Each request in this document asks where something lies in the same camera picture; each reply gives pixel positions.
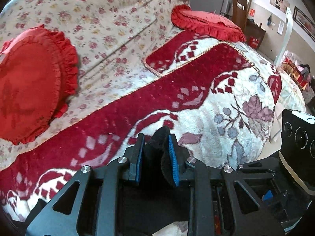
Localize red white plush blanket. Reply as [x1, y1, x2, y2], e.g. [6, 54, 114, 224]
[1, 31, 282, 221]

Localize red heart ruffled cushion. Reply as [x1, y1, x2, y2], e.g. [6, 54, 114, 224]
[1, 25, 79, 145]

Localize black pants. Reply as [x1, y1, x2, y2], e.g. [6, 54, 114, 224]
[119, 126, 190, 235]

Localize wooden chair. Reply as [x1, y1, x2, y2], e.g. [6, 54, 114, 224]
[232, 0, 248, 32]

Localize black camera box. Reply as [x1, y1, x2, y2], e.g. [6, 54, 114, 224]
[279, 109, 315, 195]

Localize floral beige quilt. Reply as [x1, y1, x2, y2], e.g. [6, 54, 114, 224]
[1, 0, 190, 169]

